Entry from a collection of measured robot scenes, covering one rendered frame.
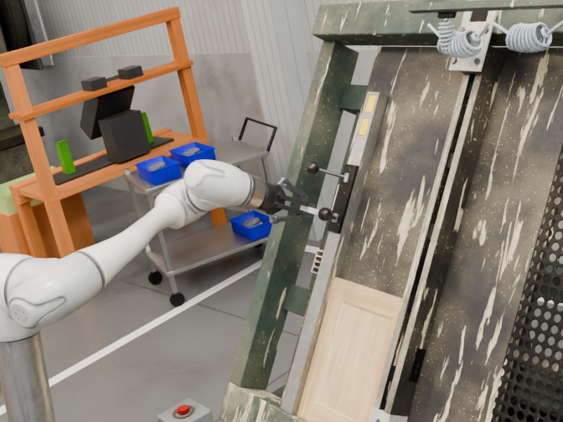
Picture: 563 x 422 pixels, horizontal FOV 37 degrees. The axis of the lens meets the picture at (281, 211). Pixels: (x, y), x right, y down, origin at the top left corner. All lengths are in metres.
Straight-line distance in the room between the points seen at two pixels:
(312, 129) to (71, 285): 1.11
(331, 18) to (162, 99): 4.67
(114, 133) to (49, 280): 4.32
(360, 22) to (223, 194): 0.72
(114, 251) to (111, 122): 4.19
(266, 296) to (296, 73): 3.27
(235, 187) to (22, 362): 0.65
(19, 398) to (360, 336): 0.91
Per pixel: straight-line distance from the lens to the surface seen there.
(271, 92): 5.78
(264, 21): 5.65
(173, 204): 2.17
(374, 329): 2.30
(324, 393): 2.40
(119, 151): 6.06
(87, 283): 1.78
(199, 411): 2.53
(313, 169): 2.39
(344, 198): 2.41
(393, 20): 2.42
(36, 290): 1.74
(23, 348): 1.92
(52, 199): 5.75
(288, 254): 2.62
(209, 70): 6.59
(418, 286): 2.14
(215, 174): 2.08
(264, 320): 2.62
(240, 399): 2.62
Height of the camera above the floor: 2.24
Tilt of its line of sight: 20 degrees down
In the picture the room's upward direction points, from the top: 12 degrees counter-clockwise
